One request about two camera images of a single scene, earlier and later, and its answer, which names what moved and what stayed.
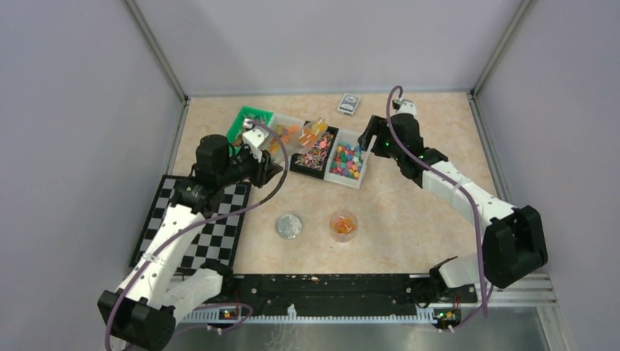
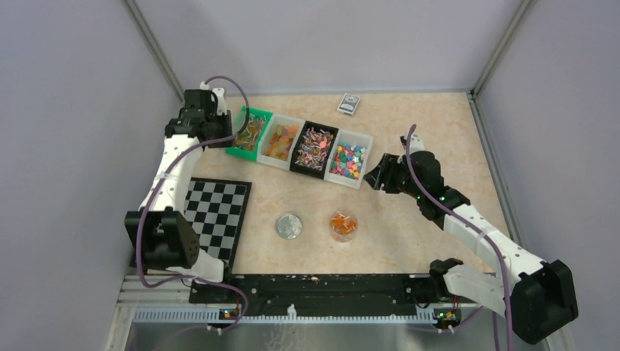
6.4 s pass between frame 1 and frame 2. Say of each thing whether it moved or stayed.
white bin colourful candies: stayed
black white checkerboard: stayed
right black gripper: moved
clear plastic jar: stayed
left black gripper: moved
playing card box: stayed
